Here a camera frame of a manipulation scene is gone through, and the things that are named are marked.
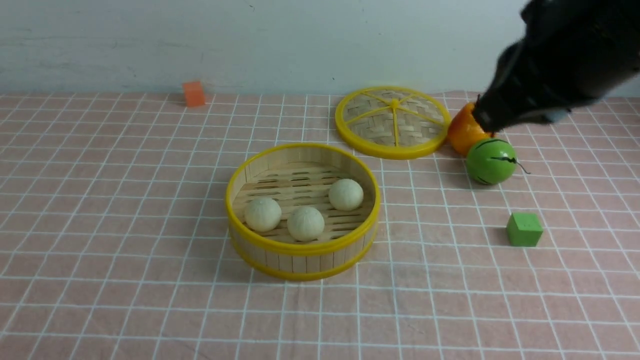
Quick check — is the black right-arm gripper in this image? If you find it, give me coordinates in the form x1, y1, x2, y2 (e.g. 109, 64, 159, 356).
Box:
473, 37, 616, 132

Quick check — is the white steamed bun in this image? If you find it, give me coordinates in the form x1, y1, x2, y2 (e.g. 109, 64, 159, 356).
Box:
327, 178, 364, 212
244, 197, 282, 233
286, 206, 325, 242

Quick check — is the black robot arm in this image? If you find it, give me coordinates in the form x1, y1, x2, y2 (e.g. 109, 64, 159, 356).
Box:
471, 0, 640, 133

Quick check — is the bamboo steamer lid yellow rim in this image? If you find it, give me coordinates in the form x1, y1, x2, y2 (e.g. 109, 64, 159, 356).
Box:
334, 86, 451, 160

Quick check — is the bamboo steamer tray yellow rim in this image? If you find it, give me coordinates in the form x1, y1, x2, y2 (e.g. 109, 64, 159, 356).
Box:
225, 143, 381, 281

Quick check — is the orange yellow toy pear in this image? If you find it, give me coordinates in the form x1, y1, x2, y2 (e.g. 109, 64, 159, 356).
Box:
446, 102, 496, 157

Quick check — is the green toy watermelon ball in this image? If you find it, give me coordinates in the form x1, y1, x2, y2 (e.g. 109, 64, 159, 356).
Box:
466, 137, 517, 186

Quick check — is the green cube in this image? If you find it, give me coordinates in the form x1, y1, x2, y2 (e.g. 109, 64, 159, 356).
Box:
506, 212, 544, 248

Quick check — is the orange cube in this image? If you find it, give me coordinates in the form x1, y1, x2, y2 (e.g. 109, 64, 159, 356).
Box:
182, 80, 207, 108

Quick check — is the pink grid tablecloth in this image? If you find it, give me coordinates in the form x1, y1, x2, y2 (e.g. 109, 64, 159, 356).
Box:
0, 93, 640, 360

